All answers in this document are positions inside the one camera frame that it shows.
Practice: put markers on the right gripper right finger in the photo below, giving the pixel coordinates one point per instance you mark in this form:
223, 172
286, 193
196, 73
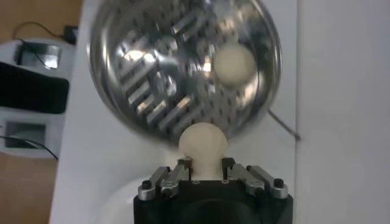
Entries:
253, 181

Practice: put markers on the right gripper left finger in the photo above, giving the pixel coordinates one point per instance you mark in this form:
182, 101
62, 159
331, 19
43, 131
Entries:
167, 182

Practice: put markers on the steel steamer basket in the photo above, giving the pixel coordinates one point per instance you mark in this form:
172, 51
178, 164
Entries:
146, 61

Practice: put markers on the white steamed baozi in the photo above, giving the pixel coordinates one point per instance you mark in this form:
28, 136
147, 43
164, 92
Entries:
202, 146
234, 64

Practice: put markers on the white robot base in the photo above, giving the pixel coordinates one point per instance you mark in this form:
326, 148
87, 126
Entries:
30, 117

